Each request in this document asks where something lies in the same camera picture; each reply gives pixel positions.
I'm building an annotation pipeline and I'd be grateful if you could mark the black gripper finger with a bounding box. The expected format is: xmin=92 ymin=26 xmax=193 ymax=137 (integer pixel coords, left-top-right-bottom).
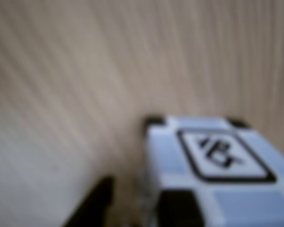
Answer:
xmin=63 ymin=175 xmax=115 ymax=227

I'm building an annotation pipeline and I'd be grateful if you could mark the white cube with scissors symbol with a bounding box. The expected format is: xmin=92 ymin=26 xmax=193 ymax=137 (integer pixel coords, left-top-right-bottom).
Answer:
xmin=143 ymin=114 xmax=284 ymax=227

